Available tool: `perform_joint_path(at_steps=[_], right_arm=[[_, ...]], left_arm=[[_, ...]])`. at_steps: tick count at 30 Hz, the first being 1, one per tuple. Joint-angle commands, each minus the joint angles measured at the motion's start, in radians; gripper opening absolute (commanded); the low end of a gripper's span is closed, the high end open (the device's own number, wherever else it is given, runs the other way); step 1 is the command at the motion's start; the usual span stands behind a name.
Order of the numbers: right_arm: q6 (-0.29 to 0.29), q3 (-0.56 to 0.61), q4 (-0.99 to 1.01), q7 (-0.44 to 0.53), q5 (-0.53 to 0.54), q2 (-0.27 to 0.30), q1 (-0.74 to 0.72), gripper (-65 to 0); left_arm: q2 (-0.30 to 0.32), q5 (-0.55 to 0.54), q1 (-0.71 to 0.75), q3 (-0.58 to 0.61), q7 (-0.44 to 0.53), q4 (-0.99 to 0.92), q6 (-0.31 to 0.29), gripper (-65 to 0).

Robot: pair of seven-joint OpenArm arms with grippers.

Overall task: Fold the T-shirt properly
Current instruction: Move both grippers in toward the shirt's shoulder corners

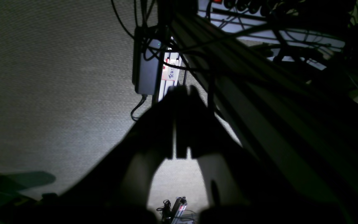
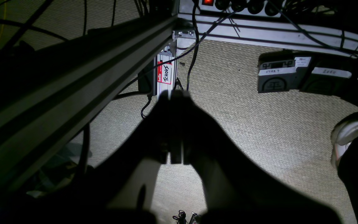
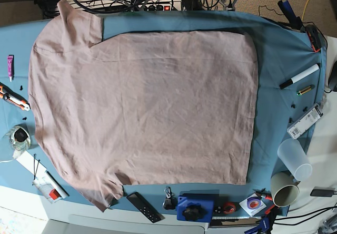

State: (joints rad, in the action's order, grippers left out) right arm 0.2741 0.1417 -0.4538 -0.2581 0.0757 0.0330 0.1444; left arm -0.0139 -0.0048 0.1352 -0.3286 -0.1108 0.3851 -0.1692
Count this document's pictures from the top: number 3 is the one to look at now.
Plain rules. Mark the blue block black knob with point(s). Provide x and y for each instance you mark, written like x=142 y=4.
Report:
x=195 y=207

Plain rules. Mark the green gold battery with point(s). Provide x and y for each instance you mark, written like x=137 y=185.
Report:
x=304 y=90

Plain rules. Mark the orange utility knife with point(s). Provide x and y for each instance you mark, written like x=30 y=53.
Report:
x=13 y=98

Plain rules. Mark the pink T-shirt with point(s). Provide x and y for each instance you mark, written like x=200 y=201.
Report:
x=141 y=108

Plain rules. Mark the translucent plastic cup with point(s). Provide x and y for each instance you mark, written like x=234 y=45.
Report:
x=291 y=153

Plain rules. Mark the black power strip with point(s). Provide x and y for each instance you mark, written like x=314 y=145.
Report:
x=163 y=7

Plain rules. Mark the blue table cloth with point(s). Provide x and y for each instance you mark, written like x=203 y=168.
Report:
x=282 y=53

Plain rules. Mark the white black marker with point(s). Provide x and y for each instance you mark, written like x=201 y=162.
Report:
x=300 y=76

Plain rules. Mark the black power adapter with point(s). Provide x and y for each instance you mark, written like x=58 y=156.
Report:
x=322 y=193

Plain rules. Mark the white purple disc packet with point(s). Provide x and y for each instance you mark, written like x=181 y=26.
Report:
x=252 y=205

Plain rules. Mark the black orange tool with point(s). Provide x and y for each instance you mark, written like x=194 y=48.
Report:
x=314 y=38

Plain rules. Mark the black remote control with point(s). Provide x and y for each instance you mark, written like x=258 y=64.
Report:
x=144 y=207

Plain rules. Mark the clear tape roll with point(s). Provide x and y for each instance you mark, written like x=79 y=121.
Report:
x=18 y=138

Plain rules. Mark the purple glue tube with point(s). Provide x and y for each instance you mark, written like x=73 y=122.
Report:
x=10 y=60

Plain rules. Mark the blue clamp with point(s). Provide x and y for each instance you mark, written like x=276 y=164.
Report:
x=265 y=225

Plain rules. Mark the black cable ties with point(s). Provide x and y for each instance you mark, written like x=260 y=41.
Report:
x=35 y=165

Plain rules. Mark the white tube red cap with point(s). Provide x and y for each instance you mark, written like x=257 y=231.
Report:
x=49 y=187

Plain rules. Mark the white paper box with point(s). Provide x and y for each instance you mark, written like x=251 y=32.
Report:
x=26 y=160

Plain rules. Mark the red tape roll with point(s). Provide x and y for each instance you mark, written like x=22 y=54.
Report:
x=229 y=208

